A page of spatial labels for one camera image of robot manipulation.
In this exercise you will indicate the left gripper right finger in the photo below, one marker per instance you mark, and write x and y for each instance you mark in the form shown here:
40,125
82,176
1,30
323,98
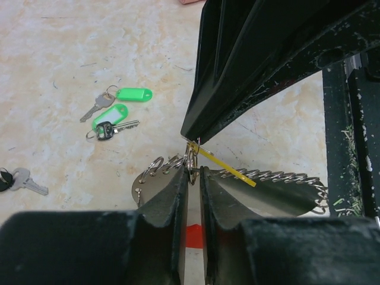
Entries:
225,252

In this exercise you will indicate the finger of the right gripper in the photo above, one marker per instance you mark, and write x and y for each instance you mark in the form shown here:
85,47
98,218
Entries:
218,75
291,40

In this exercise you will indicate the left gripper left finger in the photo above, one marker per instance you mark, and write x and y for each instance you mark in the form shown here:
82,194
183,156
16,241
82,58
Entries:
161,234

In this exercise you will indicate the yellow tag key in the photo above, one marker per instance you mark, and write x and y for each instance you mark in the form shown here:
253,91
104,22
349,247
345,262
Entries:
190,161

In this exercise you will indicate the green tag key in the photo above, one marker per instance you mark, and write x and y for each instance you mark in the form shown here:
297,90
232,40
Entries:
112,93
109,123

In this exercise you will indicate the pink cloth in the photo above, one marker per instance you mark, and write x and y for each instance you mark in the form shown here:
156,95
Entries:
186,2

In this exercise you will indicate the black tag key upper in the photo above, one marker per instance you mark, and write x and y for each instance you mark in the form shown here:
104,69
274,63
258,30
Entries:
22,179

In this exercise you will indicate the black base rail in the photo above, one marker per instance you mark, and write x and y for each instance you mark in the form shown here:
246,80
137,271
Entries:
351,112

